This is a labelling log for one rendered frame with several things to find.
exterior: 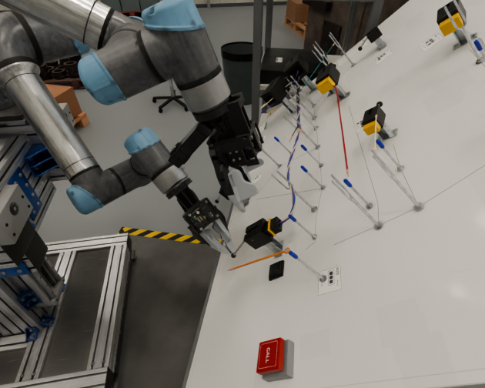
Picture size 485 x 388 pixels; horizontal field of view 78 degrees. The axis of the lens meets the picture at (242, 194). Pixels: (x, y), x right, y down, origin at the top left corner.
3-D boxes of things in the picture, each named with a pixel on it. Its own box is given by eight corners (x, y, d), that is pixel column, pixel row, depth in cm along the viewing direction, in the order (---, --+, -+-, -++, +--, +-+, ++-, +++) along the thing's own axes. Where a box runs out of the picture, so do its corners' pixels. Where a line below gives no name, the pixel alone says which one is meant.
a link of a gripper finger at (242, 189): (263, 215, 55) (249, 167, 52) (233, 219, 57) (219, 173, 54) (266, 208, 58) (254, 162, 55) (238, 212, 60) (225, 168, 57)
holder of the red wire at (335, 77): (353, 76, 101) (334, 51, 97) (349, 98, 93) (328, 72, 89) (340, 85, 105) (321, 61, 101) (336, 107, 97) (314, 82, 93)
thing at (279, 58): (257, 83, 145) (257, 69, 140) (265, 59, 171) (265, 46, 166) (326, 88, 141) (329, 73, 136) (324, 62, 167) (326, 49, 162)
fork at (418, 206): (426, 209, 49) (379, 153, 44) (414, 213, 50) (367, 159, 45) (423, 200, 51) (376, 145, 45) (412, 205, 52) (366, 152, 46)
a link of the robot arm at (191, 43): (138, 11, 45) (191, -14, 43) (175, 81, 51) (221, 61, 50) (128, 18, 38) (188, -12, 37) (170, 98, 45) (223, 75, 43)
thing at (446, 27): (463, 21, 63) (458, 11, 62) (463, 26, 62) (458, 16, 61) (444, 33, 66) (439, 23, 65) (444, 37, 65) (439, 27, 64)
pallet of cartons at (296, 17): (348, 38, 577) (354, 8, 545) (302, 40, 566) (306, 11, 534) (323, 21, 675) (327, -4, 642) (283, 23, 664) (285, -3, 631)
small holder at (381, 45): (364, 57, 104) (353, 43, 102) (386, 40, 100) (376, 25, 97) (366, 61, 101) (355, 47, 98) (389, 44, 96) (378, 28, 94)
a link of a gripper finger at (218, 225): (234, 256, 71) (209, 225, 70) (230, 252, 77) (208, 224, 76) (244, 247, 72) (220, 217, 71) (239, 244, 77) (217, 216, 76)
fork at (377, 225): (384, 227, 53) (336, 178, 48) (375, 232, 54) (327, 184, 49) (382, 219, 54) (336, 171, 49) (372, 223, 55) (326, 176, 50)
